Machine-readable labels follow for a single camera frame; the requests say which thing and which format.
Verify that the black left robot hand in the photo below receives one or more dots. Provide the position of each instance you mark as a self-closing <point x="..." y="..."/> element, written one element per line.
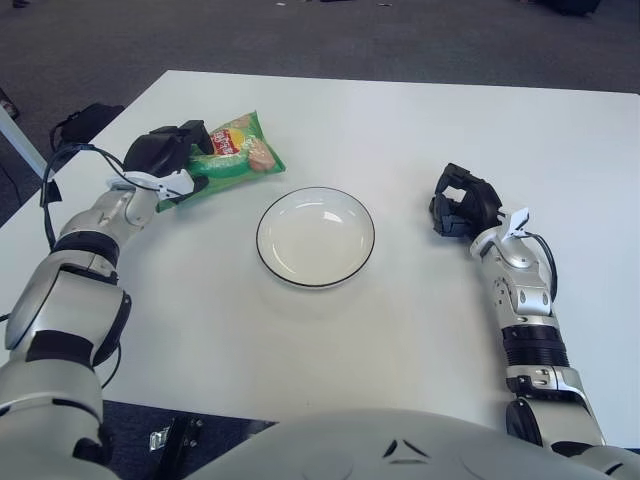
<point x="155" y="152"/>

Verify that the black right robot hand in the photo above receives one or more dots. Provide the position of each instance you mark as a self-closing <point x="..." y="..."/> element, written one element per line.
<point x="480" y="200"/>

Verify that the green snack chips bag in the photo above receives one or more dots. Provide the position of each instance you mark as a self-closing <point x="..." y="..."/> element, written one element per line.
<point x="235" y="160"/>

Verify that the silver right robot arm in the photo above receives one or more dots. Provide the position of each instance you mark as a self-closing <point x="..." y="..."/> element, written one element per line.
<point x="530" y="300"/>

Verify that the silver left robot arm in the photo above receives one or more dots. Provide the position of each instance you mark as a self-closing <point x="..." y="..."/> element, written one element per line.
<point x="65" y="305"/>

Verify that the white plate with black rim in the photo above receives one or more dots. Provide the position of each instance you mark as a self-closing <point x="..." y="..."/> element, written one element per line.
<point x="315" y="240"/>

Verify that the white left wrist connector block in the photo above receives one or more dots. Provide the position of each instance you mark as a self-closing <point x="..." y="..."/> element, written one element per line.
<point x="170" y="185"/>

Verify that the white wrist connector block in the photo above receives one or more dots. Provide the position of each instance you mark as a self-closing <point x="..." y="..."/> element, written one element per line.
<point x="517" y="220"/>
<point x="170" y="185"/>

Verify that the white right wrist connector block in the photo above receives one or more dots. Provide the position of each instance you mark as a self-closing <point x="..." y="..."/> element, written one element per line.
<point x="517" y="220"/>

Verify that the black bag on floor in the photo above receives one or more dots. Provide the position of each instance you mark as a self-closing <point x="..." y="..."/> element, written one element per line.
<point x="90" y="122"/>

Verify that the white neighbouring table edge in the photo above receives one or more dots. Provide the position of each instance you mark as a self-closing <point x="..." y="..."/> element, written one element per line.
<point x="20" y="140"/>

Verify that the dark shoe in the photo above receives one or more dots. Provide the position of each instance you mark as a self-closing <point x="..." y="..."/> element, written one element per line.
<point x="7" y="102"/>

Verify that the grey robot torso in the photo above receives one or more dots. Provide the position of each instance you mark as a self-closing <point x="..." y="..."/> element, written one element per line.
<point x="360" y="445"/>

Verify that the black bracket with screws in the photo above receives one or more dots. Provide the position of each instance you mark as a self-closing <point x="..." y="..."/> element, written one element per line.
<point x="182" y="445"/>

